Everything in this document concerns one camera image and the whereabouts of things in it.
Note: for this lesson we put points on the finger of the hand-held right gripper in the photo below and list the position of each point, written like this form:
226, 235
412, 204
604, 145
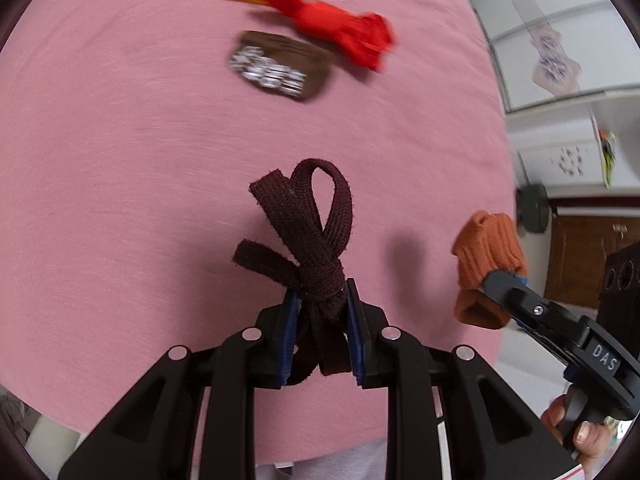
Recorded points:
542, 342
525, 300

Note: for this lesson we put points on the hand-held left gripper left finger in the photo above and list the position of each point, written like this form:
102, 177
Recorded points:
287, 340

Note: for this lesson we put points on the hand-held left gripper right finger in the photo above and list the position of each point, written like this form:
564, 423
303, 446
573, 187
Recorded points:
356, 340

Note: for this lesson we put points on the orange knitted sock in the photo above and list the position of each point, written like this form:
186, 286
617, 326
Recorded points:
487, 265

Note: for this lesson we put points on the person's right hand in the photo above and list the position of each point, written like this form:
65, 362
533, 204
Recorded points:
590, 437

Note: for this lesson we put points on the wooden door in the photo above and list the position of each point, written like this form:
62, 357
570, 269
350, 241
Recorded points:
580, 255

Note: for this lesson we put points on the black speaker box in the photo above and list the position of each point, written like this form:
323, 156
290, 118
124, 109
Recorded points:
622, 280

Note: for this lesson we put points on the green stool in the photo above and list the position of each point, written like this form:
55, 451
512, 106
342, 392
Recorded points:
532, 207

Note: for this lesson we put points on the pale lilac cloth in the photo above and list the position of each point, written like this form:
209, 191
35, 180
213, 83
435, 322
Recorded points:
320, 462

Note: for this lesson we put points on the white low cabinet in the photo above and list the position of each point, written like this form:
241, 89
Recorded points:
565, 157

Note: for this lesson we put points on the colourful toy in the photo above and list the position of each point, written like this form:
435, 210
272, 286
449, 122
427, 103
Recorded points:
606, 152

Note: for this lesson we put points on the white sliding wardrobe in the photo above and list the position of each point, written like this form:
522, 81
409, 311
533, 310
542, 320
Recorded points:
550, 35

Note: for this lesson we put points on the brown patterned sock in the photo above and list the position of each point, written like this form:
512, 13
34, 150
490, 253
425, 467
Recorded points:
280, 65

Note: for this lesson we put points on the red crumpled cloth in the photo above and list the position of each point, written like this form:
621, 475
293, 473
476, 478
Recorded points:
345, 30

